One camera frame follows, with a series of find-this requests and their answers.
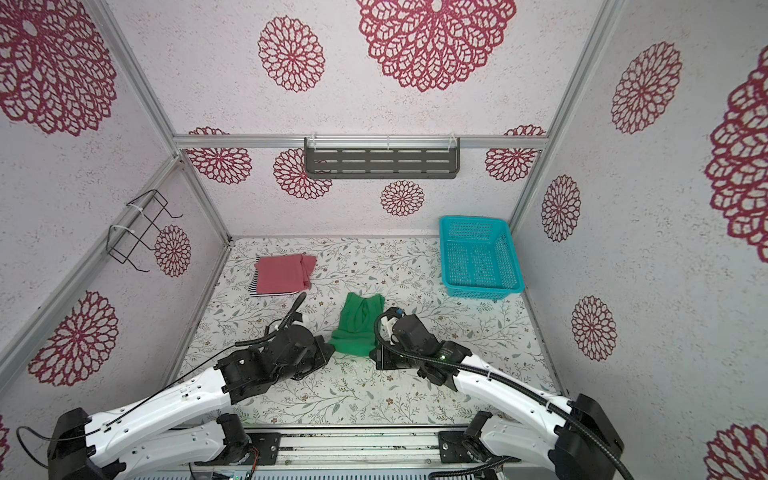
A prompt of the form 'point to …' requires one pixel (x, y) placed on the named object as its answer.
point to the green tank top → (355, 334)
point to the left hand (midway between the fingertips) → (336, 352)
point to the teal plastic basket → (479, 258)
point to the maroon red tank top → (285, 273)
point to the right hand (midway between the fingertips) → (368, 351)
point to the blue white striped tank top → (253, 285)
